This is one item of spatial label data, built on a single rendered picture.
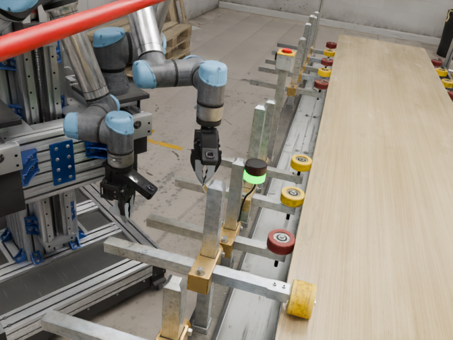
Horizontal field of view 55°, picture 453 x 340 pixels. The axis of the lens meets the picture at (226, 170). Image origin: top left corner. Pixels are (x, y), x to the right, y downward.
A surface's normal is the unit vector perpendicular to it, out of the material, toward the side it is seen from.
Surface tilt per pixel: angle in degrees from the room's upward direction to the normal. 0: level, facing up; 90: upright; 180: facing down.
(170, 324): 90
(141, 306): 0
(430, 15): 90
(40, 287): 0
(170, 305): 90
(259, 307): 0
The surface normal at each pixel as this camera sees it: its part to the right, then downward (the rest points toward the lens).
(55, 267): 0.11, -0.86
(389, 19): -0.31, 0.46
